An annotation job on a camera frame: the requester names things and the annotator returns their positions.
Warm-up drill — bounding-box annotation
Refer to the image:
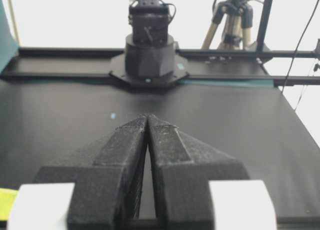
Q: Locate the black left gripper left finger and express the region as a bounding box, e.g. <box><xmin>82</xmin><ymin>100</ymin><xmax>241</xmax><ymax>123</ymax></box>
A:
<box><xmin>33</xmin><ymin>115</ymin><xmax>148</xmax><ymax>230</ymax></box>

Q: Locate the black hanging cable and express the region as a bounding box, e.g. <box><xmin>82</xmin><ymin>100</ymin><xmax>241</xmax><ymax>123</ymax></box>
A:
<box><xmin>279</xmin><ymin>0</ymin><xmax>320</xmax><ymax>93</ymax></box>

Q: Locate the beige camera tripod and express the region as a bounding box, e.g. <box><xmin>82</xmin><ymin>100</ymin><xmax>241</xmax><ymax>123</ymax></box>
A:
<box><xmin>201</xmin><ymin>0</ymin><xmax>254</xmax><ymax>51</ymax></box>

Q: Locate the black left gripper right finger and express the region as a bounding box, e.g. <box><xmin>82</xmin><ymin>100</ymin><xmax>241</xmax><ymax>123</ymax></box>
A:
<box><xmin>148</xmin><ymin>115</ymin><xmax>250</xmax><ymax>230</ymax></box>

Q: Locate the black aluminium frame rail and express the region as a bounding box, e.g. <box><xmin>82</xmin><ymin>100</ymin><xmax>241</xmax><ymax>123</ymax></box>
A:
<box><xmin>0</xmin><ymin>48</ymin><xmax>320</xmax><ymax>88</ymax></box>

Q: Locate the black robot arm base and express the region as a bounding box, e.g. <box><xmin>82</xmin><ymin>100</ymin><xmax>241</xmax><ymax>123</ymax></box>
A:
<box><xmin>109</xmin><ymin>0</ymin><xmax>189</xmax><ymax>88</ymax></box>

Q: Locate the yellow cloth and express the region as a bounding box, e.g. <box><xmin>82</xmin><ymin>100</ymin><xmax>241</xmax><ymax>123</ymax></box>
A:
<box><xmin>0</xmin><ymin>188</ymin><xmax>18</xmax><ymax>221</ymax></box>

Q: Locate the teal backdrop panel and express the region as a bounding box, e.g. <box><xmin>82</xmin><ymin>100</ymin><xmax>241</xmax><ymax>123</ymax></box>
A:
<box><xmin>0</xmin><ymin>0</ymin><xmax>20</xmax><ymax>74</ymax></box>

